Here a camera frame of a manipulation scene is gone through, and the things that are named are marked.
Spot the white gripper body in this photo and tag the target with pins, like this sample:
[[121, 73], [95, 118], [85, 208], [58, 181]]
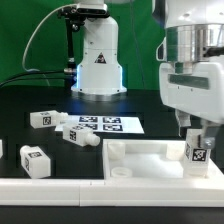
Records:
[[199, 93]]

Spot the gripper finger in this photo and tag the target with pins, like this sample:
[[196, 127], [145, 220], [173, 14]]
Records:
[[208, 135], [183, 121]]

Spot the white square table top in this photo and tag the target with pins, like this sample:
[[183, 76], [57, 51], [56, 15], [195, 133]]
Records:
[[143, 158]]

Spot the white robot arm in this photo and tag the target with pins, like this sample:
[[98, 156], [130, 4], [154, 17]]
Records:
[[191, 56]]

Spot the white L-shaped fence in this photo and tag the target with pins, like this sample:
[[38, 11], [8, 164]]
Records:
[[115, 191]]

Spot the paper sheet with markers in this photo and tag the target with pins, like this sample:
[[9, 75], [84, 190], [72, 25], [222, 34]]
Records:
[[110, 124]]

